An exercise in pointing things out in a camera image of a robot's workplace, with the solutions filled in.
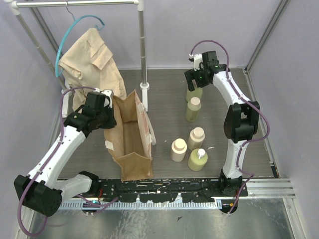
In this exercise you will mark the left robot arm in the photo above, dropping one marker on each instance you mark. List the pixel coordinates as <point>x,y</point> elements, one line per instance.
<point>39,190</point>

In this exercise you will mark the beige bottle right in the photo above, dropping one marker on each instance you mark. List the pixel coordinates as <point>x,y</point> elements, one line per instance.
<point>196,138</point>

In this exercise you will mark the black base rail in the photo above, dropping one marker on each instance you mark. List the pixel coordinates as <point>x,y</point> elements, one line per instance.
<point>198,190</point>

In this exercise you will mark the green bottle beige cap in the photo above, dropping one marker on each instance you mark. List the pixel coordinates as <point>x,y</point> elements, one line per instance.
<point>192,110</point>

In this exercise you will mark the brown canvas bag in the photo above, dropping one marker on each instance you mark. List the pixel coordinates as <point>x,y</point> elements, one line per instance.
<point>130,141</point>

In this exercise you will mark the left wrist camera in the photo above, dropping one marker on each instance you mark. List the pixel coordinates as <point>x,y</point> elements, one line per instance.
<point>108,102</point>

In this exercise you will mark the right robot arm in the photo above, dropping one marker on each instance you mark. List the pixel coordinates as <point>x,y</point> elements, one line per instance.
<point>241,122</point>

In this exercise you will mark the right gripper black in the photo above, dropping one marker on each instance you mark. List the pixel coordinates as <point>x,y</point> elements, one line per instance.
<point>191,74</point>

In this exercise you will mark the beige shirt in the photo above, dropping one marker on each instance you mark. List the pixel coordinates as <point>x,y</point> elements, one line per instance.
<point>89,62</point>

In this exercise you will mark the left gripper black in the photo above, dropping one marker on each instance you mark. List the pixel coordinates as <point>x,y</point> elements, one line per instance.
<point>107,121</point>

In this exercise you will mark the teal clothes hanger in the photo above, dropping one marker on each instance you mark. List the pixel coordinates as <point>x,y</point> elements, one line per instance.
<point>65,36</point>

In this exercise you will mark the beige bottle left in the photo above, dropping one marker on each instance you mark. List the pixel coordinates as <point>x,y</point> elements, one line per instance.
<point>178,150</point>

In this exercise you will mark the white clothes rack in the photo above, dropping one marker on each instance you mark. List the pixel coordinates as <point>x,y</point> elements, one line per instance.
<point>15,7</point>

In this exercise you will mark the white cable tray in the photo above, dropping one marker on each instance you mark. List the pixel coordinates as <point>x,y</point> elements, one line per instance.
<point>178,204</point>

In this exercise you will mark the green pump bottle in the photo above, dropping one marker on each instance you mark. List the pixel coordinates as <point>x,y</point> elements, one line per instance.
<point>197,160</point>
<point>196,93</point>

